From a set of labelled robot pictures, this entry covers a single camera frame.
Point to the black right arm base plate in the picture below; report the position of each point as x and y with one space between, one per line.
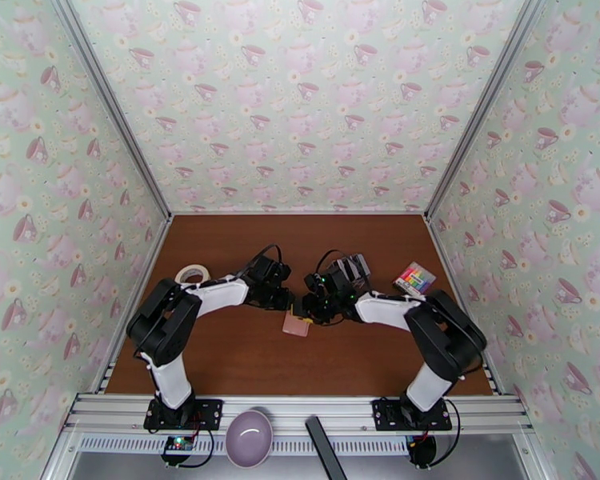
385 413

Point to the perforated metal strip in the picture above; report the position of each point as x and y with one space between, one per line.
290 446

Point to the black flat bar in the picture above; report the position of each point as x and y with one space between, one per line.
325 448

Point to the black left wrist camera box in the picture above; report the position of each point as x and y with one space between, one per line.
274 268

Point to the black round controller mount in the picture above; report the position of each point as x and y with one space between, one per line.
422 453

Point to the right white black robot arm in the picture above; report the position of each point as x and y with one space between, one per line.
430 383

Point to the aluminium frame post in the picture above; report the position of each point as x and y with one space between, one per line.
110 101
485 108

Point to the colourful sticky notes pack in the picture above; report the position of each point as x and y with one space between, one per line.
414 278

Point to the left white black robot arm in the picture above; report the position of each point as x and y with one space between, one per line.
172 378

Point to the aluminium side rail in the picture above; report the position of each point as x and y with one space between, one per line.
490 378
152 261

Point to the aluminium front frame rail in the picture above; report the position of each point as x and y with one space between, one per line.
290 411

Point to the purple bowl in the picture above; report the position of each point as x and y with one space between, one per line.
249 438

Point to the white masking tape roll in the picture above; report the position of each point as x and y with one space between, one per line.
180 273

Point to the aluminium back rail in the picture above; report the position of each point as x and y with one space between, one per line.
300 213

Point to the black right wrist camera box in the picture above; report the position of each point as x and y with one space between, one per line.
337 279

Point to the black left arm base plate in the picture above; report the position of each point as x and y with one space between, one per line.
210 413

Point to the pink card holder clear sleeves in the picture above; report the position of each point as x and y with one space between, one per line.
296 326

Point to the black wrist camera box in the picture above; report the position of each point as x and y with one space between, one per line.
274 268
337 279

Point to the green circuit board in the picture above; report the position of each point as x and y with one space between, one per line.
177 445

